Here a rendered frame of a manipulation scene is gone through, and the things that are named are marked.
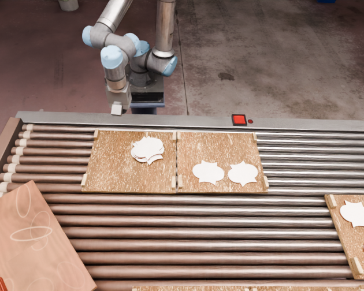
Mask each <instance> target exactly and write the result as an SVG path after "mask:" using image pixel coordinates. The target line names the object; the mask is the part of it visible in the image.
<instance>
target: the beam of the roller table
mask: <svg viewBox="0 0 364 291"><path fill-rule="evenodd" d="M15 118H21V119H22V121H23V123H24V124H26V125H28V124H35V125H71V126H115V127H138V128H183V129H227V130H272V131H295V132H340V133H364V121H357V120H317V119H295V118H254V117H246V120H247V126H233V123H232V117H213V116H193V115H152V114H122V116H116V115H111V113H70V112H49V111H18V112H17V114H16V116H15ZM248 120H253V123H252V124H250V123H248Z"/></svg>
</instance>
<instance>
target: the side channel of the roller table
mask: <svg viewBox="0 0 364 291"><path fill-rule="evenodd" d="M23 125H24V123H23V121H22V119H21V118H9V119H8V121H7V123H6V125H5V127H4V129H3V131H2V133H1V134H0V174H1V173H4V172H3V166H4V165H5V164H8V162H7V158H8V156H9V155H12V153H11V150H12V148H13V147H16V146H15V141H16V140H17V139H19V137H18V134H19V133H20V132H23V130H22V126H23Z"/></svg>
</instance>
